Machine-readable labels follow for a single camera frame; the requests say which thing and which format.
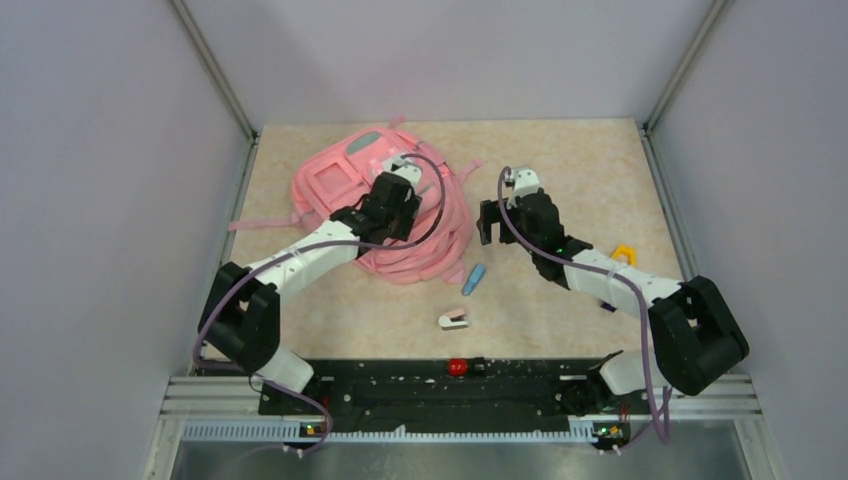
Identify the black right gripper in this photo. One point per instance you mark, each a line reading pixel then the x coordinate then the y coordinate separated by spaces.
pixel 492 213

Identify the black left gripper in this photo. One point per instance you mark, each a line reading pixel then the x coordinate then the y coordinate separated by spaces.
pixel 408 209

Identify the blue eraser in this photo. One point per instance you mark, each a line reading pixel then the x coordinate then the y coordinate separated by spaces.
pixel 473 280

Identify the pink student backpack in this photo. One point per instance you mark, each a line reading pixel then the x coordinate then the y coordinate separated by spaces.
pixel 341 174

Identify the red black stamp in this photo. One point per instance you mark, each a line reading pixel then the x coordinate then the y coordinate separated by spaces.
pixel 458 367

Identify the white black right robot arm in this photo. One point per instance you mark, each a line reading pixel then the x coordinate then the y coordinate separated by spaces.
pixel 690 336

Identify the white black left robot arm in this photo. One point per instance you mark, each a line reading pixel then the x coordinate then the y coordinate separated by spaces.
pixel 241 319

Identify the yellow triangular toy block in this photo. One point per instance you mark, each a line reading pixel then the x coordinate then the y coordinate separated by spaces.
pixel 625 254

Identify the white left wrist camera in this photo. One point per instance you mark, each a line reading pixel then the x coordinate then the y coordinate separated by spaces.
pixel 404 168

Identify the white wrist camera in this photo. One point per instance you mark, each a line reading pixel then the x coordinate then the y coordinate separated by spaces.
pixel 522 181
pixel 404 168

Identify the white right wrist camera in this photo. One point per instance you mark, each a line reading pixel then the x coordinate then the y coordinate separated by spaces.
pixel 522 181

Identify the aluminium frame rail right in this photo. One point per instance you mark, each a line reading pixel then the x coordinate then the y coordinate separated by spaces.
pixel 650 138

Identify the aluminium frame rail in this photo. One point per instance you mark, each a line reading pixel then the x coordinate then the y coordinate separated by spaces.
pixel 650 138
pixel 223 135

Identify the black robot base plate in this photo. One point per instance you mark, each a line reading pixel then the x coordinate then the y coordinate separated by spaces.
pixel 417 401

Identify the aluminium frame rail left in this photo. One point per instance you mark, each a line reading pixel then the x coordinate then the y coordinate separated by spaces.
pixel 223 135

